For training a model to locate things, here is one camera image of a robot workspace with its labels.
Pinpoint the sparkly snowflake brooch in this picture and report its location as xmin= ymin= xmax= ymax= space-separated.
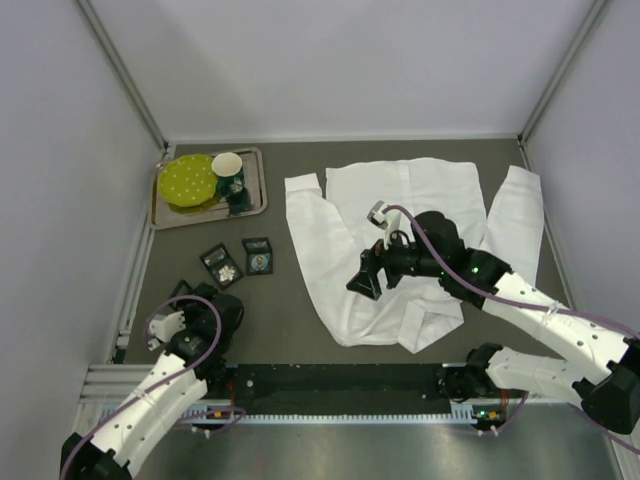
xmin=218 ymin=265 xmax=236 ymax=283

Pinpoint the white shirt garment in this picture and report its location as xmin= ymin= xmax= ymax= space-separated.
xmin=285 ymin=158 xmax=544 ymax=353

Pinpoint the round clear blue brooch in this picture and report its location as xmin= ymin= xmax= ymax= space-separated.
xmin=250 ymin=253 xmax=270 ymax=272

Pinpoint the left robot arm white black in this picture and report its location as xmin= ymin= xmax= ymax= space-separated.
xmin=59 ymin=286 xmax=245 ymax=479

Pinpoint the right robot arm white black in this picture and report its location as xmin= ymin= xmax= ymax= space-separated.
xmin=347 ymin=202 xmax=639 ymax=435

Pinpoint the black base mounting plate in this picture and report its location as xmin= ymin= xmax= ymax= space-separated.
xmin=199 ymin=363 xmax=509 ymax=416

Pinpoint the silver metal tray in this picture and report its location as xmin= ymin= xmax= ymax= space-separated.
xmin=148 ymin=147 xmax=268 ymax=230

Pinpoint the green polka dot plate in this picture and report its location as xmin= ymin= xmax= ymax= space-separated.
xmin=157 ymin=154 xmax=217 ymax=208

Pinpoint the white cup dark base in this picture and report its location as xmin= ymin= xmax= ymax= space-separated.
xmin=211 ymin=152 xmax=244 ymax=197

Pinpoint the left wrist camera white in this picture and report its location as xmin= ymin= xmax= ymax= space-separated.
xmin=146 ymin=311 xmax=186 ymax=351

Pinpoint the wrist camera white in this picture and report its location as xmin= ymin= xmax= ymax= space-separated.
xmin=146 ymin=311 xmax=186 ymax=351
xmin=367 ymin=201 xmax=400 ymax=245

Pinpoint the black square frame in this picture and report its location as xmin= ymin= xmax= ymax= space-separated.
xmin=241 ymin=237 xmax=273 ymax=276
xmin=170 ymin=279 xmax=193 ymax=298
xmin=199 ymin=243 xmax=244 ymax=290

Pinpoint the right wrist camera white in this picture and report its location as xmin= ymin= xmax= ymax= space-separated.
xmin=367 ymin=201 xmax=400 ymax=245

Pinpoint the black square frame left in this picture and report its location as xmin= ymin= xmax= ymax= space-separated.
xmin=199 ymin=243 xmax=244 ymax=290

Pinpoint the black square frame right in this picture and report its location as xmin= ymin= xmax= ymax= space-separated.
xmin=241 ymin=237 xmax=273 ymax=276

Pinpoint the grey slotted cable duct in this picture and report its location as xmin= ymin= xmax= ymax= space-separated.
xmin=174 ymin=403 xmax=511 ymax=425

